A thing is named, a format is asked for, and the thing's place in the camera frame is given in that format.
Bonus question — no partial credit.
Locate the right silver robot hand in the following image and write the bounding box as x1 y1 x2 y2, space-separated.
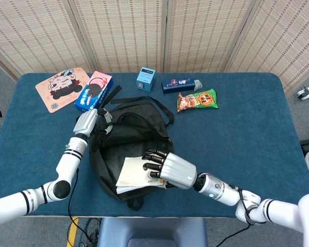
141 148 198 190

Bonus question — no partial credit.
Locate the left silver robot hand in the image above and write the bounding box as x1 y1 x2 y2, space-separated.
73 108 113 137

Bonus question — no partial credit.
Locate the white paperback book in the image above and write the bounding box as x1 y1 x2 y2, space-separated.
115 156 165 195

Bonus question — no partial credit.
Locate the black fabric backpack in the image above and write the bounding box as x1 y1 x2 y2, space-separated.
89 85 175 211

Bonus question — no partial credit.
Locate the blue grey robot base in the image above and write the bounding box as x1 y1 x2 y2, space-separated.
97 217 208 247

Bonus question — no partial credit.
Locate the blue Oreo cookie box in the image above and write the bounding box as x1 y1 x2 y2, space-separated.
74 70 114 112

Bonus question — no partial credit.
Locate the cartoon print mouse pad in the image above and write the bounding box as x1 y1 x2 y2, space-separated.
35 67 91 113

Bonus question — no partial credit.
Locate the blue tablecloth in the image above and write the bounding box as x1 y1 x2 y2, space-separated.
0 72 309 219

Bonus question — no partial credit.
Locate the green orange snack bag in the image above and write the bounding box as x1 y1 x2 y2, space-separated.
177 88 219 113

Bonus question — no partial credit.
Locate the small light blue box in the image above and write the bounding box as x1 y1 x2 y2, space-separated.
136 66 156 91

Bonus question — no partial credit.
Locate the long dark blue box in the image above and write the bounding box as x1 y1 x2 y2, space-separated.
161 76 196 95

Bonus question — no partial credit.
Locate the woven folding screen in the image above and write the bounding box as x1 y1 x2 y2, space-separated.
0 0 309 91

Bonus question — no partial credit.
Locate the white power strip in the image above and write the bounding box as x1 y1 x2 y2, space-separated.
295 84 309 100

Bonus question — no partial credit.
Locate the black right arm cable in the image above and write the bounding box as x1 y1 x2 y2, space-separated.
216 183 255 247

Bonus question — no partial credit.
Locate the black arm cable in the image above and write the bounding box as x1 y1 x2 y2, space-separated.
216 183 255 247
67 167 80 224

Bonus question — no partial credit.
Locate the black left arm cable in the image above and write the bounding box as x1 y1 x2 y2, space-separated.
67 167 80 224

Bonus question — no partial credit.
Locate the black floor cable bundle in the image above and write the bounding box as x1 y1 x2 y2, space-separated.
78 218 102 247

